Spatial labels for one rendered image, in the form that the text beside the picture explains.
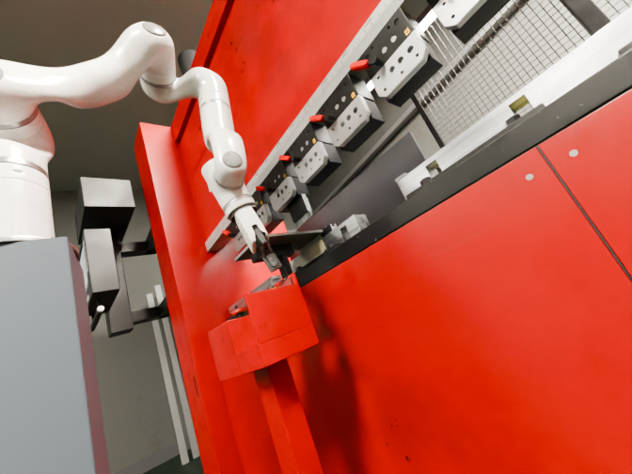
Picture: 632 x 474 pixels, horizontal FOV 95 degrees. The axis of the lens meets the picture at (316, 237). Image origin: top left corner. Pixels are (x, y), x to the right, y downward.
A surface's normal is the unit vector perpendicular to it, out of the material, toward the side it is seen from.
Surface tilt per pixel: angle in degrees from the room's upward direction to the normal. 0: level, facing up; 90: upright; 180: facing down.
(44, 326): 90
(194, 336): 90
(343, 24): 90
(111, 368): 90
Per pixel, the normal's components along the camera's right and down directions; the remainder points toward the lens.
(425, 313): -0.74, 0.07
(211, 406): 0.58, -0.44
